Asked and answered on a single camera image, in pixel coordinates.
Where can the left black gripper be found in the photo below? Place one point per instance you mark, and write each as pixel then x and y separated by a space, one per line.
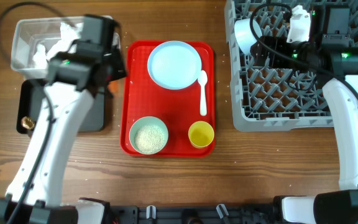
pixel 122 70

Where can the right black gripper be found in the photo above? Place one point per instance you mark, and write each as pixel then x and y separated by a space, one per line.
pixel 257 50

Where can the orange carrot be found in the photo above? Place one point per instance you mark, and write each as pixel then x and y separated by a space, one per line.
pixel 113 88

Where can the light blue small bowl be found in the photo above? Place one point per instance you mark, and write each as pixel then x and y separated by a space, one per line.
pixel 244 37

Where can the white paper towel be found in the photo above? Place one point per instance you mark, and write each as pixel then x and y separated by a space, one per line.
pixel 68 35

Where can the green bowl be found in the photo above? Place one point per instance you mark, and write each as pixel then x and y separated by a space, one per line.
pixel 148 120

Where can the small brown food scrap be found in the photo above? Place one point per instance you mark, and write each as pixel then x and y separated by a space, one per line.
pixel 28 123

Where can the pile of white rice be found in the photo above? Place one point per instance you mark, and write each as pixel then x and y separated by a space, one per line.
pixel 149 139

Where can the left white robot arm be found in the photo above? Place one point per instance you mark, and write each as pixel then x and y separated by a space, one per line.
pixel 72 83

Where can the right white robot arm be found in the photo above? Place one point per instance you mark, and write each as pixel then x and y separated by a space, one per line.
pixel 319 41

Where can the grey dishwasher rack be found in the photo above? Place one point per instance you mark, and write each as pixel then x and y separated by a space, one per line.
pixel 273 99

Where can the light blue plate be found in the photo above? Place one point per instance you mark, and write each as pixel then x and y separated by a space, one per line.
pixel 174 65

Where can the white plastic spoon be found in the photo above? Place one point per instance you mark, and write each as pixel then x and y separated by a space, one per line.
pixel 202 81

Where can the red plastic tray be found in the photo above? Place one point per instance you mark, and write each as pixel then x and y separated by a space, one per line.
pixel 178 109

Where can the clear plastic bin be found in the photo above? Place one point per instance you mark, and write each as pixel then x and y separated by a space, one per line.
pixel 46 31

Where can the black plastic bin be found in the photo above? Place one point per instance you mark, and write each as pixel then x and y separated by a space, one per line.
pixel 31 100

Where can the yellow plastic cup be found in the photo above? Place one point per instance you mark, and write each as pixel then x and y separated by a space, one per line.
pixel 201 134

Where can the black mounting rail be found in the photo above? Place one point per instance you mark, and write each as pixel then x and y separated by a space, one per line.
pixel 259 213

